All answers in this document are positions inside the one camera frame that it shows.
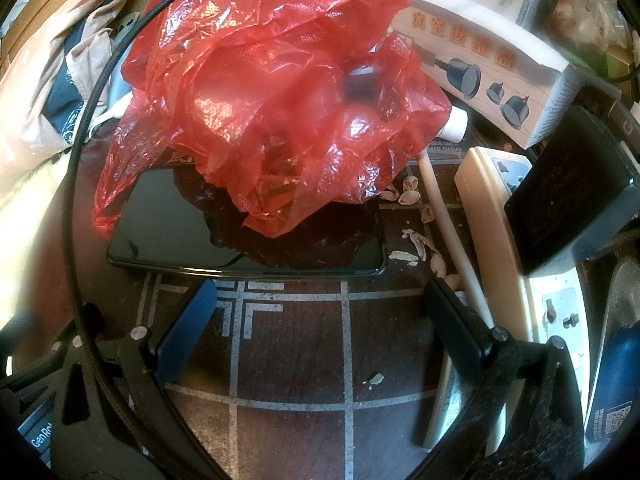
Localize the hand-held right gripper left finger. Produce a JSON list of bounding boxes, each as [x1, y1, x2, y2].
[[0, 279, 218, 480]]

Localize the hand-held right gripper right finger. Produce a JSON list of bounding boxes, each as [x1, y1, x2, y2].
[[414, 277, 587, 480]]

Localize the scattered pistachio shells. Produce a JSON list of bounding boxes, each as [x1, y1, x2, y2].
[[375, 170, 472, 302]]

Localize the beige power strip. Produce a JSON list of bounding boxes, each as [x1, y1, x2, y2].
[[454, 146, 587, 457]]

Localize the black smartphone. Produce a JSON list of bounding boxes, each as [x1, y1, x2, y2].
[[106, 164, 390, 277]]

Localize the black power adapter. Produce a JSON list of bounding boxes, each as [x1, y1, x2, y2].
[[504, 105, 640, 276]]

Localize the blue plastic device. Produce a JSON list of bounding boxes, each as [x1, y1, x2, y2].
[[584, 327, 640, 447]]

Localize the grey curved plastic piece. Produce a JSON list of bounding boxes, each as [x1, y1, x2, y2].
[[599, 255, 640, 343]]

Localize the red plastic bag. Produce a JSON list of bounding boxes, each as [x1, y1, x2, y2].
[[91, 0, 453, 241]]

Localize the dark cloth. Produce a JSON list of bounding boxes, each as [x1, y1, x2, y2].
[[40, 20, 101, 136]]

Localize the white printed cardboard box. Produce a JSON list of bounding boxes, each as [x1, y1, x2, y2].
[[390, 0, 587, 151]]

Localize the beige cloth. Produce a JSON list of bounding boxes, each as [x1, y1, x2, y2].
[[0, 0, 147, 163]]

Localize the clear plastic food bag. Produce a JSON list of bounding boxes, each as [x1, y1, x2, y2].
[[549, 0, 635, 57]]

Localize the white round cable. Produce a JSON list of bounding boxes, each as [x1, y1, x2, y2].
[[417, 152, 493, 328]]

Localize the black braided cable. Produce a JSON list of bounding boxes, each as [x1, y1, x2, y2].
[[67, 0, 236, 480]]

